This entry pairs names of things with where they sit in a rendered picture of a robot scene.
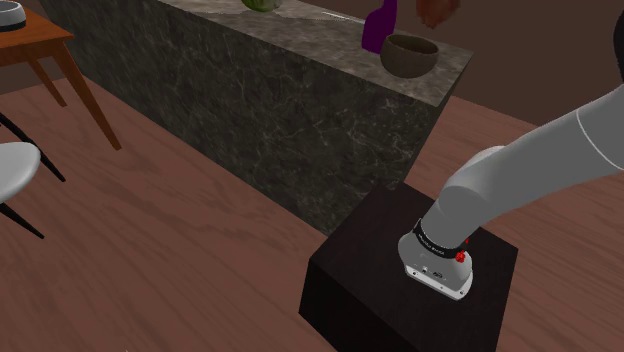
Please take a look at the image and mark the dark marble counter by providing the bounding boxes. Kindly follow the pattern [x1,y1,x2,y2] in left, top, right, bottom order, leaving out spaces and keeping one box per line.
[38,0,475,237]

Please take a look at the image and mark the purple bottle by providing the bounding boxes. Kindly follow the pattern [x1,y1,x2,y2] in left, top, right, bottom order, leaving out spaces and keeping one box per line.
[361,0,399,55]

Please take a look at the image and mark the brown bowl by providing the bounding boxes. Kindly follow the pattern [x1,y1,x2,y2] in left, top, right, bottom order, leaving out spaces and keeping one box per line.
[379,33,440,80]

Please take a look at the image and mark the reddish brown object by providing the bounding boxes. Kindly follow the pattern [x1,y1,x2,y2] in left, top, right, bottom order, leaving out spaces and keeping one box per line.
[415,0,461,30]

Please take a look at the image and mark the white chair with black legs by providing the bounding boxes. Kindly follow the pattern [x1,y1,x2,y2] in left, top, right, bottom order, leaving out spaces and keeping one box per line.
[0,111,67,240]

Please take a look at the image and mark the dark robot stand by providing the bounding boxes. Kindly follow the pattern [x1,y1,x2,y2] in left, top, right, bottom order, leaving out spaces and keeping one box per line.
[298,182,519,352]

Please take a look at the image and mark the grey bowl with dark band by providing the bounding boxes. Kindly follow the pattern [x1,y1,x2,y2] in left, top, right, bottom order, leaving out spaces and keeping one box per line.
[0,0,28,34]

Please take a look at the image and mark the green round object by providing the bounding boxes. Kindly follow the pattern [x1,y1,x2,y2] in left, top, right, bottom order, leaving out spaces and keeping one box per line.
[240,0,284,14]

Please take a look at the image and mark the brown wooden table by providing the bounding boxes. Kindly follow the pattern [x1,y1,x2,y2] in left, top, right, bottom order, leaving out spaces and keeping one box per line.
[0,7,123,152]

